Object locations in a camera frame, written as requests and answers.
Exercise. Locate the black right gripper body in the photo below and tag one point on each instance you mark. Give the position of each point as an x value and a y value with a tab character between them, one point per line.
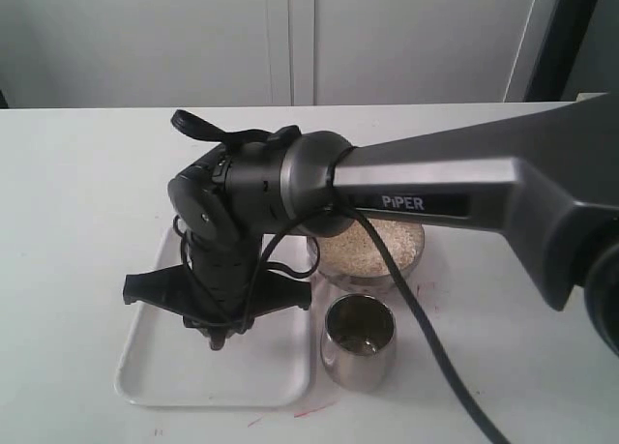
217	292

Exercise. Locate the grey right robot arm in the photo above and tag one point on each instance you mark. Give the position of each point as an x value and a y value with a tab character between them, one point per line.
547	182

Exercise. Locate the steel bowl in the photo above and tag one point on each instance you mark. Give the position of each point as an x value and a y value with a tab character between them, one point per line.
378	286

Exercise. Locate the white rice heap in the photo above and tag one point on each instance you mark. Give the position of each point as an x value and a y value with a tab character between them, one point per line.
353	253

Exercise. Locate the small stainless steel cup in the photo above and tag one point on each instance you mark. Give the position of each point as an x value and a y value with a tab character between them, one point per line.
358	342

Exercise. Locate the white cabinet doors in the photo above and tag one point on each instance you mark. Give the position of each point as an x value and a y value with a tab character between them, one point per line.
121	53

